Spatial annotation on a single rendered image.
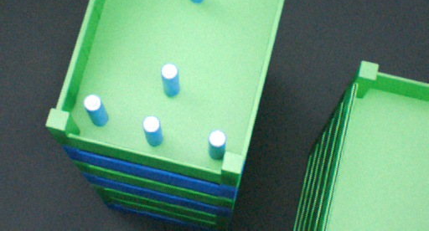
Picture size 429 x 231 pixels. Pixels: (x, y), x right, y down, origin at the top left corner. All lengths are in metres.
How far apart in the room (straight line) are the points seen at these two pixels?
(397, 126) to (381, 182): 0.07
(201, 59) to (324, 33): 0.57
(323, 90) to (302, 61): 0.06
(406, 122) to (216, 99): 0.24
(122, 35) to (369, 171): 0.33
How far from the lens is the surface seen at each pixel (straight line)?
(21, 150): 1.43
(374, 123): 1.01
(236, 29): 0.94
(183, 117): 0.91
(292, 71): 1.44
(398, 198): 1.00
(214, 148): 0.84
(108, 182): 1.10
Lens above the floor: 1.36
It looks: 75 degrees down
